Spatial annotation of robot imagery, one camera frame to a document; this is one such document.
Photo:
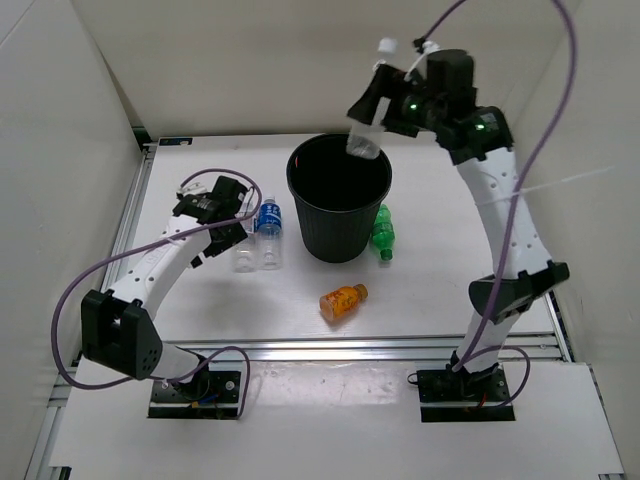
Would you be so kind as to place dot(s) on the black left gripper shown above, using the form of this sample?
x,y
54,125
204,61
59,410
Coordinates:
x,y
236,235

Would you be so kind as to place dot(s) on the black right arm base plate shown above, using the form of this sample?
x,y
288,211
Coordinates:
x,y
459,397

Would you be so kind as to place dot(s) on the black ribbed plastic bin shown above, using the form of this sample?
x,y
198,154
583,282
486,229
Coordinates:
x,y
337,196

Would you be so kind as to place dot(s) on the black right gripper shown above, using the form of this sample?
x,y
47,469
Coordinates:
x,y
384,84

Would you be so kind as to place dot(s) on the aluminium table frame rail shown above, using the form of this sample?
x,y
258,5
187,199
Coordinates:
x,y
331,400

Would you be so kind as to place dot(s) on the white cable tie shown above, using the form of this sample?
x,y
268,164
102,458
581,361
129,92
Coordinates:
x,y
565,180

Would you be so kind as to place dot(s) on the green plastic bottle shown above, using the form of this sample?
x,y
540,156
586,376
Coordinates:
x,y
383,235

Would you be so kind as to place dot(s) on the clear bottle blue label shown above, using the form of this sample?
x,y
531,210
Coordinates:
x,y
268,229

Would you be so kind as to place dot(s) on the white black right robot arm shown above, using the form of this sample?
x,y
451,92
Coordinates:
x,y
481,149

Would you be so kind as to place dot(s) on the clear bottle white orange label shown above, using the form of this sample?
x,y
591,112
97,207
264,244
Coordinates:
x,y
244,253

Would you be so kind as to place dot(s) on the clear plastic bottle white cap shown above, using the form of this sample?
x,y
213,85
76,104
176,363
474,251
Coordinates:
x,y
364,140

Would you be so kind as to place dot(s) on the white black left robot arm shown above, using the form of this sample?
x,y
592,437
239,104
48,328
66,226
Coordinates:
x,y
118,330

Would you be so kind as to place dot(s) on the orange juice bottle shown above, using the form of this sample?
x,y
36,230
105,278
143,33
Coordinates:
x,y
342,302

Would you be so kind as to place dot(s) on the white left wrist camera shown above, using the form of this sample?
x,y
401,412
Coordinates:
x,y
194,188

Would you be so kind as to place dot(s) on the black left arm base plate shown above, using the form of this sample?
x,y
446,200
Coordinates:
x,y
215,395

